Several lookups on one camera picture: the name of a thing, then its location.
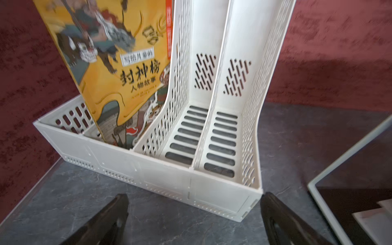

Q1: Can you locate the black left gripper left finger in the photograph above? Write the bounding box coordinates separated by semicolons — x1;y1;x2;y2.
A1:
62;194;129;245

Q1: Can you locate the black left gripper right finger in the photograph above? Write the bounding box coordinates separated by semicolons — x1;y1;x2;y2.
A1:
260;192;331;245

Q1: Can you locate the white two-tier bookshelf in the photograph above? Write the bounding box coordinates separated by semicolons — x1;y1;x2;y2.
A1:
308;116;392;245

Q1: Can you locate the white plastic file organizer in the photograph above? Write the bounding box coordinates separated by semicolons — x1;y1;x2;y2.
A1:
34;1;295;222

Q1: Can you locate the yellow illustrated children's book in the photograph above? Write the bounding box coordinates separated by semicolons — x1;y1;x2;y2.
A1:
35;1;173;149

